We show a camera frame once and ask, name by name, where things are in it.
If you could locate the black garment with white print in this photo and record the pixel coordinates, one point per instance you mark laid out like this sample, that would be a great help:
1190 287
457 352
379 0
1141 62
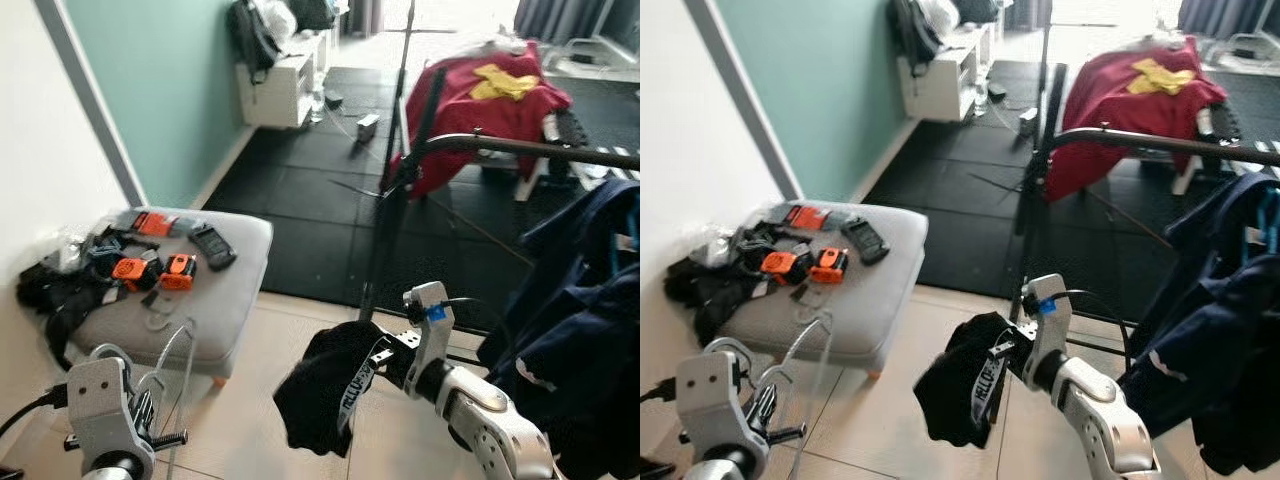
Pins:
955 385
320 390

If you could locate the blue plastic hanger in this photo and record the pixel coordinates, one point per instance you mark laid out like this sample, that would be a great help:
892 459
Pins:
1268 225
633 228

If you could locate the grey padded ottoman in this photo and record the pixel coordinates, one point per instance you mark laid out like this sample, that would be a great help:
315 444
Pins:
220 300
870 300

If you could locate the black cloth bundle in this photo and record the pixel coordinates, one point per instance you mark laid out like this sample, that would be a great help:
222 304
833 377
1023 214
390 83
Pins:
55 300
705 290

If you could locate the orange black tool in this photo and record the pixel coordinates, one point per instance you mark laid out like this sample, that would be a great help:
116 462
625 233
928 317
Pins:
133 270
782 263
830 265
178 272

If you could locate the navy blue garment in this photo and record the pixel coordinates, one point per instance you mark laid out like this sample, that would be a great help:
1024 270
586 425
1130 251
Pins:
1210 340
570 330

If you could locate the black handheld device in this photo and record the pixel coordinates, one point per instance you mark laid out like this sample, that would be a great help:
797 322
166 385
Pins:
213 247
866 240

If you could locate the small grey box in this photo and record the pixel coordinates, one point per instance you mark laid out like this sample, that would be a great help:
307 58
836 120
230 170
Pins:
1028 120
368 127

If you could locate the black metal clothes rack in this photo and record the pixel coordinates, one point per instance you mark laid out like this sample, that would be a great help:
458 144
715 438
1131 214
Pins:
1150 140
520 148

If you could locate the red cloth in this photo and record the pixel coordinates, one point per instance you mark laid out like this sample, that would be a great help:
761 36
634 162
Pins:
470 115
1120 110

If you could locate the clear plastic bottle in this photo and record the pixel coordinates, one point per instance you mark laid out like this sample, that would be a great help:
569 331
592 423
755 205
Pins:
319 105
982 98

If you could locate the black power adapter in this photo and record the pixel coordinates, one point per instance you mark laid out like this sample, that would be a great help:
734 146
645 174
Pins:
996 91
334 100

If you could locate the white shelf unit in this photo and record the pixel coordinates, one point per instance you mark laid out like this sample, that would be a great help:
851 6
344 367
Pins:
280 95
940 90

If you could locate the yellow cloth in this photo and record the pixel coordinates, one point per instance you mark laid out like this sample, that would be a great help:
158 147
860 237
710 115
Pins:
1160 78
505 85

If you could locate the thin black pole stand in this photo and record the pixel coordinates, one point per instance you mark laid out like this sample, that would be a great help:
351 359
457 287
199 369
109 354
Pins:
411 60
1046 50

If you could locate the black backpack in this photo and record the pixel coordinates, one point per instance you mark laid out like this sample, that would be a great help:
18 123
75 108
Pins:
250 35
912 30

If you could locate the white plastic bag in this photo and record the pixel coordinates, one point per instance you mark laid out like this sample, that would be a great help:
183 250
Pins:
940 14
277 18

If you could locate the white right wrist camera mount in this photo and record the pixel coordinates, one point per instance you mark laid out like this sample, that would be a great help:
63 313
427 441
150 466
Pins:
430 335
1048 330

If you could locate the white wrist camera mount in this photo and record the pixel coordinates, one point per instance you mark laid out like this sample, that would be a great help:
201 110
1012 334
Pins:
710 400
430 335
98 405
1048 330

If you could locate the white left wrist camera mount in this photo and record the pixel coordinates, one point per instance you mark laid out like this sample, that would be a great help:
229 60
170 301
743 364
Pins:
98 405
710 400

